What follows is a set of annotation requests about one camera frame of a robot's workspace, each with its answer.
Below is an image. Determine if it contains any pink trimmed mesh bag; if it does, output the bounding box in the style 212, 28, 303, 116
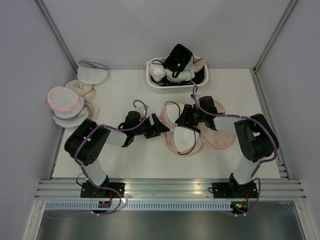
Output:
46, 86, 83, 114

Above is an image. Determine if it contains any black bra in basket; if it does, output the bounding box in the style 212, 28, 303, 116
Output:
162, 44, 193, 78

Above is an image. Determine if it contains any right aluminium side rail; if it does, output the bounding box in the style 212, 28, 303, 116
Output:
250, 68, 291, 180

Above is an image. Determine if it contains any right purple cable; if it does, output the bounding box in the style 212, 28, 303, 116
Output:
191, 85, 280, 201

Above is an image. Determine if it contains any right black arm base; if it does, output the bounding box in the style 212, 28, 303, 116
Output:
212, 181, 258, 199

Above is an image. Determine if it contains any beige round laundry bag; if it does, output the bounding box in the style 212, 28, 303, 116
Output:
65, 79, 96, 102

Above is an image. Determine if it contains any white slotted cable duct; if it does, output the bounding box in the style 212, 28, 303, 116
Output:
45, 200, 232, 211

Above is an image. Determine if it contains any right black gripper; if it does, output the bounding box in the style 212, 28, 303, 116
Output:
175, 104, 206, 127

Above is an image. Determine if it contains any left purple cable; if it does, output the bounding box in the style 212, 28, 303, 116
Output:
73, 99, 148, 188

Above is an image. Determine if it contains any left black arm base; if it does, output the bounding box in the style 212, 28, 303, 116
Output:
80, 182, 125, 199

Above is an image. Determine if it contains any grey trimmed mesh bag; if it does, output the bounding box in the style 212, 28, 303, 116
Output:
52, 105, 89, 128

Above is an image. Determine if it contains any white plastic laundry basket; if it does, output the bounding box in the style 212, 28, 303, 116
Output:
144, 57, 209, 94

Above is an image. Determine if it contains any aluminium front rail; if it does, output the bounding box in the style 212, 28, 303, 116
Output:
35, 178, 307, 201

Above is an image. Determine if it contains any white garment in basket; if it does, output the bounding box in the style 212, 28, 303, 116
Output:
149, 60, 196, 84

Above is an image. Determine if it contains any left aluminium frame post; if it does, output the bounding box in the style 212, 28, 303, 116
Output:
34, 0, 78, 74

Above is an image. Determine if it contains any purple cable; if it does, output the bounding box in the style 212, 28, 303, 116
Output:
73, 99, 148, 188
191, 85, 280, 201

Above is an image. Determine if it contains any right aluminium frame post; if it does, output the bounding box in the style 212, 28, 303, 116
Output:
252, 0, 300, 74

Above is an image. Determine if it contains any aluminium frame post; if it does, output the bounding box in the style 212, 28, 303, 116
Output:
34, 0, 78, 74
252, 0, 300, 74

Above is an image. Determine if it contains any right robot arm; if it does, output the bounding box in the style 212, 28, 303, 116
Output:
175, 96, 279, 198

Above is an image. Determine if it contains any white mesh bag blue trim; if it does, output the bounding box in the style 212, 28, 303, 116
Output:
77, 59, 109, 85

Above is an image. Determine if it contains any beige flat laundry bag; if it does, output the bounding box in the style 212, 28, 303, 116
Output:
75, 101, 100, 128

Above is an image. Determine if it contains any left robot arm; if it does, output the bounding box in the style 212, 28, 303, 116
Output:
64, 111, 170, 198

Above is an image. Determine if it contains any pink garment in basket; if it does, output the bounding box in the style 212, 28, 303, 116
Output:
190, 58, 207, 73

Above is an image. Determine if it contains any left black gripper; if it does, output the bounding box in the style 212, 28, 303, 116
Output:
132, 114, 170, 140

